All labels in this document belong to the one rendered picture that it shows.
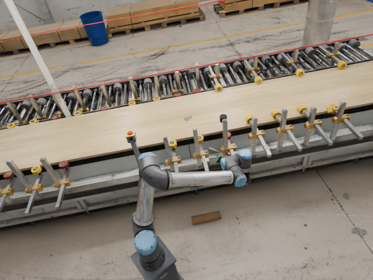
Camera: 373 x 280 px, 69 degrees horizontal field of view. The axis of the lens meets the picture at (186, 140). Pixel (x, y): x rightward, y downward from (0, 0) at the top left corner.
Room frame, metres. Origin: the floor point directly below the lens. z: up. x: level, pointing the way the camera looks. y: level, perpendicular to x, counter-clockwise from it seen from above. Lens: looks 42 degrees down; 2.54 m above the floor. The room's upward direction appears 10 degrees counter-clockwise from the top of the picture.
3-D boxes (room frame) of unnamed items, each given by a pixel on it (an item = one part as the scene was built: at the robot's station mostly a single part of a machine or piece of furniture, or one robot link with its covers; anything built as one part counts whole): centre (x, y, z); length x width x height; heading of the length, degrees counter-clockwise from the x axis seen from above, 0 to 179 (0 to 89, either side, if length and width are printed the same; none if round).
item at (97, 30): (7.22, 1.79, 0.36); 0.59 x 0.57 x 0.73; 1
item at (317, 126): (1.71, -1.12, 0.95); 0.50 x 0.04 x 0.04; 2
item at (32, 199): (1.60, 1.38, 0.81); 0.43 x 0.03 x 0.04; 2
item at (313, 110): (1.72, -1.08, 0.89); 0.03 x 0.03 x 0.48; 2
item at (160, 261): (0.95, 0.39, 0.65); 0.19 x 0.19 x 0.10
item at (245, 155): (1.29, -0.38, 1.14); 0.10 x 0.09 x 0.12; 102
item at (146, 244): (0.96, 0.39, 0.79); 0.17 x 0.15 x 0.18; 12
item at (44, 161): (1.66, 1.17, 0.91); 0.03 x 0.03 x 0.48; 2
